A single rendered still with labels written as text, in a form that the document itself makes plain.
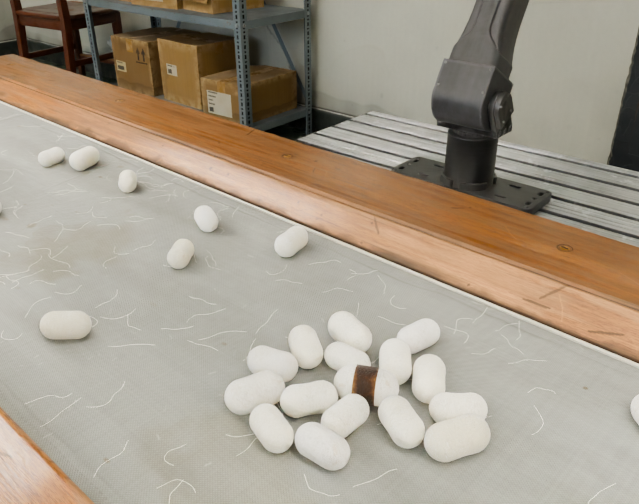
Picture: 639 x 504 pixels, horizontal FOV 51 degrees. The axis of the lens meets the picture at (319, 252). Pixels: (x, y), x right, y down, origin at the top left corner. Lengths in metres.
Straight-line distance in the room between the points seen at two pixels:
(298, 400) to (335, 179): 0.30
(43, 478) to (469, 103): 0.60
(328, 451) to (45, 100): 0.75
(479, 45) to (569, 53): 1.70
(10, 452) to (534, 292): 0.35
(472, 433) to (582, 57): 2.19
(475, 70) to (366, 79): 2.17
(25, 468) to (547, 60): 2.34
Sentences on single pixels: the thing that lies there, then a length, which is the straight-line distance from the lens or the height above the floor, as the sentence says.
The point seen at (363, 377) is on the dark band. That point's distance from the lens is 0.39.
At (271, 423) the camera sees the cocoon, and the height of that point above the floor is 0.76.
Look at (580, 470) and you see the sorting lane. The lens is 0.39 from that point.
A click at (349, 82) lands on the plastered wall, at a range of 3.02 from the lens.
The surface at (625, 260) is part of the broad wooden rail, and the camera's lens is 0.54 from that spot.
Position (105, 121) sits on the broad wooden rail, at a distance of 0.87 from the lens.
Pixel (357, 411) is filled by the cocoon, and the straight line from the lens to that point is 0.38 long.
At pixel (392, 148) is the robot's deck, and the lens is 1.01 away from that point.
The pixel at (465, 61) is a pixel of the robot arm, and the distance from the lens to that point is 0.81.
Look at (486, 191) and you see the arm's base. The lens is 0.85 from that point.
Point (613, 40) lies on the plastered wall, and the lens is 2.46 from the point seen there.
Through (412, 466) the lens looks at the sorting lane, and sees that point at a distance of 0.37.
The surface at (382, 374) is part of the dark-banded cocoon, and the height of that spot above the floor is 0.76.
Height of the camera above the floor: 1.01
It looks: 28 degrees down
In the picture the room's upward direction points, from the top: straight up
